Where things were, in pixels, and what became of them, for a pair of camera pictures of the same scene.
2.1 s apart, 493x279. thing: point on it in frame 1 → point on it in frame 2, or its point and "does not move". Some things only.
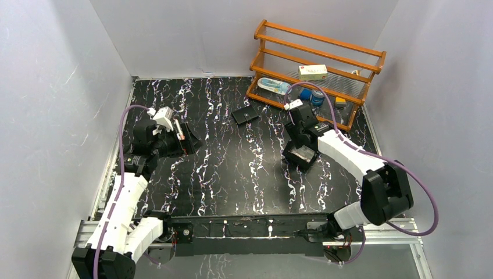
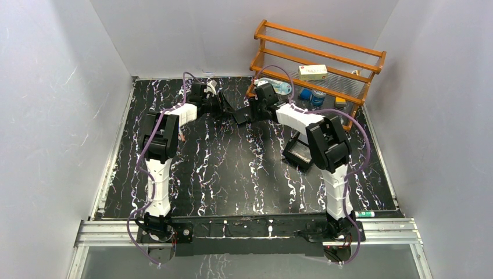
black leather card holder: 245,115 does not move
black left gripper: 182,138 → 217,102
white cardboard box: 313,72 does not move
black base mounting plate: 252,235 does not move
